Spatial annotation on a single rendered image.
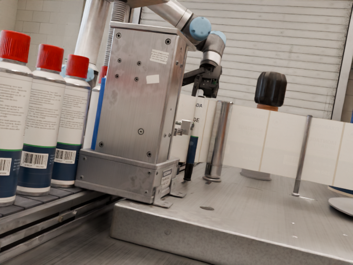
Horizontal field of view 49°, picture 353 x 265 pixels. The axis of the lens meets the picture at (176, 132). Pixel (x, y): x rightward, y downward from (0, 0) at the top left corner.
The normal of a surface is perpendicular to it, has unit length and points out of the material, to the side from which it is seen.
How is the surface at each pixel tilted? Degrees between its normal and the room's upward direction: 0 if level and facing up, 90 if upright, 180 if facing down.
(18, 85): 90
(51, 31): 90
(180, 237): 90
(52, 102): 90
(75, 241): 0
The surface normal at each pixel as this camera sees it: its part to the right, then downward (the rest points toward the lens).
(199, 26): 0.15, 0.07
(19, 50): 0.74, 0.15
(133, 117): -0.25, 0.01
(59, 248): 0.17, -0.98
